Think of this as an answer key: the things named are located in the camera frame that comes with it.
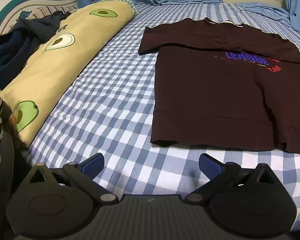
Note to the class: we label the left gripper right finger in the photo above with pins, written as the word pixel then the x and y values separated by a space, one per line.
pixel 248 202

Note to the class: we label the yellow avocado print pillow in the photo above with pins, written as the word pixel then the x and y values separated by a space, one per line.
pixel 50 70

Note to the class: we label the dark navy clothes pile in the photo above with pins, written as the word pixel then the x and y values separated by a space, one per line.
pixel 23 40

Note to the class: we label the maroon vintage print sweatshirt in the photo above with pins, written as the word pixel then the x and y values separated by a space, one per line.
pixel 224 85

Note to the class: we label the blue white checkered bedsheet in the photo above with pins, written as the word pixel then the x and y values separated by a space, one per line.
pixel 108 109

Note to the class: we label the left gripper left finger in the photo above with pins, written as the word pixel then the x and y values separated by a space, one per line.
pixel 56 202

